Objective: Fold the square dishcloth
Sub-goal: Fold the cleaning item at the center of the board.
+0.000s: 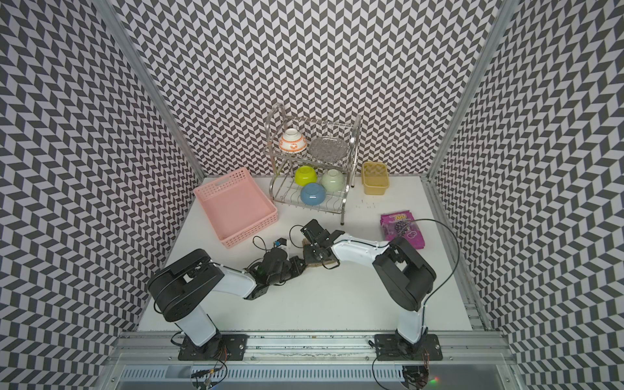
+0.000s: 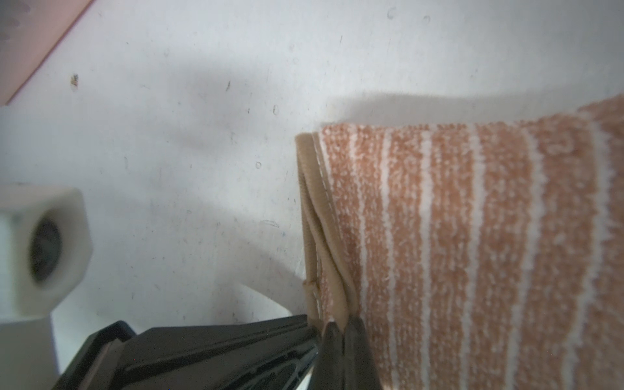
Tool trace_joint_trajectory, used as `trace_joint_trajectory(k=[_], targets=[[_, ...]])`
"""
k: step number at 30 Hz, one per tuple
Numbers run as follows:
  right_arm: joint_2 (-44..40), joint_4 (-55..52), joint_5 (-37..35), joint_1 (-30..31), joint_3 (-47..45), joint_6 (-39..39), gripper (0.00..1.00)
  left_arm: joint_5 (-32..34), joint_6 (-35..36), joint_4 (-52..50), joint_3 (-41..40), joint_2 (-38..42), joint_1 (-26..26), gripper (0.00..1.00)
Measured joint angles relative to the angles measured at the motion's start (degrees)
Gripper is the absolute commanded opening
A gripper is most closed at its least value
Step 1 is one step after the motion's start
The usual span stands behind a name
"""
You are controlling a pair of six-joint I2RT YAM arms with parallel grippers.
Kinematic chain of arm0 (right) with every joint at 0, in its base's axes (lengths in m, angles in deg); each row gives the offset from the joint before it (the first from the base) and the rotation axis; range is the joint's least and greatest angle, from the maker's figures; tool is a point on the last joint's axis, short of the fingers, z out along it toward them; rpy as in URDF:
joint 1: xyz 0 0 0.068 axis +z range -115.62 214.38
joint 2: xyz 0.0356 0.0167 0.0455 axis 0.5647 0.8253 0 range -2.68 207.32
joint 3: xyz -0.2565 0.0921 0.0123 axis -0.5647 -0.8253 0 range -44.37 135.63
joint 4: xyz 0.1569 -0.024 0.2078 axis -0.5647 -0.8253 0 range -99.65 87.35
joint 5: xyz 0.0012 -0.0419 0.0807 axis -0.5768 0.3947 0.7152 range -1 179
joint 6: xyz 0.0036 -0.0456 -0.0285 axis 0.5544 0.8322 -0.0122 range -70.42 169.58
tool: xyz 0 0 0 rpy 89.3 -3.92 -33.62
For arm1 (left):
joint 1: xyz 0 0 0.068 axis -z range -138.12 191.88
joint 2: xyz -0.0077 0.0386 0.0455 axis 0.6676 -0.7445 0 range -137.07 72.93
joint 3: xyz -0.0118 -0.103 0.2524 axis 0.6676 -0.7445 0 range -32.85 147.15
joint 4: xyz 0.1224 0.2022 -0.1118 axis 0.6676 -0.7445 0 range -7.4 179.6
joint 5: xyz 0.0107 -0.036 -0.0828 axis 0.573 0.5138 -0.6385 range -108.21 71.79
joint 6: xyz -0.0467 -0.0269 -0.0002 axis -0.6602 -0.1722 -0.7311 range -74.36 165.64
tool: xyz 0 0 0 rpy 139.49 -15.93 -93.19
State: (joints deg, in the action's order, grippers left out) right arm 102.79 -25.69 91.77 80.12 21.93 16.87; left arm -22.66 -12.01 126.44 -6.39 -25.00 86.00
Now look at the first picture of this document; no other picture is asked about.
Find yellow plastic container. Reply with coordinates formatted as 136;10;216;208
361;162;389;196

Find blue bowl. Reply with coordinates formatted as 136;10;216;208
300;183;327;206

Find silver metal dish rack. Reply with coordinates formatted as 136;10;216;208
263;103;362;224

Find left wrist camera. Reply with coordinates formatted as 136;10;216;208
273;237;288;248

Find grey patterned plate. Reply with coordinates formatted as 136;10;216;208
309;136;349;163

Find pale green bowl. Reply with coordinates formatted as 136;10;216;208
321;169;345;193

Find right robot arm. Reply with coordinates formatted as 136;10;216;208
301;219;436;346

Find purple blackcurrant gummy bag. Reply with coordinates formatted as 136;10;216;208
380;211;426;250

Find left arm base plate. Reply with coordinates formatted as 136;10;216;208
178;332;249;362

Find aluminium front rail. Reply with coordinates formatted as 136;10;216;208
106;331;515;365

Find pink plastic basket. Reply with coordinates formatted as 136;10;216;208
193;167;278;249

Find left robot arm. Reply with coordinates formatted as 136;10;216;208
147;248;307;348

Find lime green bowl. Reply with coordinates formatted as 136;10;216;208
294;166;318;187

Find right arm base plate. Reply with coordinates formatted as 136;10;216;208
371;333;443;362

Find white orange patterned bowl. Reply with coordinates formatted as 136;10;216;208
279;128;308;154

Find striped brown dishcloth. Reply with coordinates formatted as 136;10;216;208
302;238;339;269

